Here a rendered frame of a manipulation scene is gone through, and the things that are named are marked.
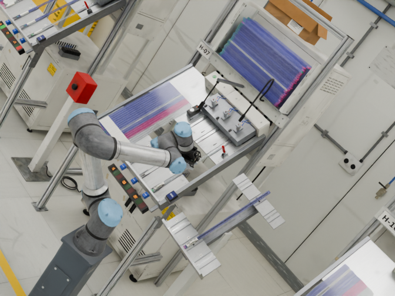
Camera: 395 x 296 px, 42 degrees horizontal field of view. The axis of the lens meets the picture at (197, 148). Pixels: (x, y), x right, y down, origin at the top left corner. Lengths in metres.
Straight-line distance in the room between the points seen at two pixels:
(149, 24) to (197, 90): 1.02
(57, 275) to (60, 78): 1.73
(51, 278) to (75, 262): 0.16
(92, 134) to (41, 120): 1.99
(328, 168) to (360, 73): 0.79
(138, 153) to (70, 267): 0.64
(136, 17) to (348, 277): 2.32
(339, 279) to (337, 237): 1.77
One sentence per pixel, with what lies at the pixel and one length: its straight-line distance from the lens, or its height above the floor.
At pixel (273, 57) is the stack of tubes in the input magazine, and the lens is 2.86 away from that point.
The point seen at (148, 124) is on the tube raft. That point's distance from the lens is 2.93.
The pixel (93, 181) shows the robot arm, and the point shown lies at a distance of 2.28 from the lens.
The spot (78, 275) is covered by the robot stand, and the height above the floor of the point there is 0.45.
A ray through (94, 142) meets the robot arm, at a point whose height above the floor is 1.08.
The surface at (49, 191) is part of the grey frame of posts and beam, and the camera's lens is 3.30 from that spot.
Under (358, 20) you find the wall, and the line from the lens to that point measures 4.38.
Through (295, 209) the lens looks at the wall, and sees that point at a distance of 4.42.
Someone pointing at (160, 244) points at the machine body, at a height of 0.36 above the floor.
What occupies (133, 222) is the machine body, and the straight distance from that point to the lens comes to 3.21.
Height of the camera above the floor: 1.97
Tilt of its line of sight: 21 degrees down
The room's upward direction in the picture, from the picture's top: 36 degrees clockwise
